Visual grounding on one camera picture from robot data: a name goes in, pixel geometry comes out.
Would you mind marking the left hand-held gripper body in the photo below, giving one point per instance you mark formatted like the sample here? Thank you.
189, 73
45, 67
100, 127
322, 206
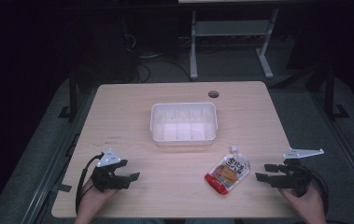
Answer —
103, 179

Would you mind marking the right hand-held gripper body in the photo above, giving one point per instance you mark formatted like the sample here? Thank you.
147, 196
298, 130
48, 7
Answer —
294, 177

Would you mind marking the white spouted snack pouch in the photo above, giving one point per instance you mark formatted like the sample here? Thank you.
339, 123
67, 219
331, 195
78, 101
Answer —
227, 172

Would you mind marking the white plastic container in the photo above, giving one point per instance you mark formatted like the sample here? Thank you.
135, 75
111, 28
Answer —
184, 123

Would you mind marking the person's left hand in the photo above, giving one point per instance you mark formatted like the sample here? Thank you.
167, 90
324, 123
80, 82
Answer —
98, 197

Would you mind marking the person's right hand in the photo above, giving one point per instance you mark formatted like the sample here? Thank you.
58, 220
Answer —
305, 203

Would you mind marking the black tape strip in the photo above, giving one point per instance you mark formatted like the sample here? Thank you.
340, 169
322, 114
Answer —
62, 187

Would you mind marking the black metal stand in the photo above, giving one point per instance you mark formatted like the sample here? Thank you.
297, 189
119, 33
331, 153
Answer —
72, 96
332, 96

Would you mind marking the white metal desk frame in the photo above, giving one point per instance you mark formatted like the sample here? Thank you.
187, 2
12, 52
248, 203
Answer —
227, 28

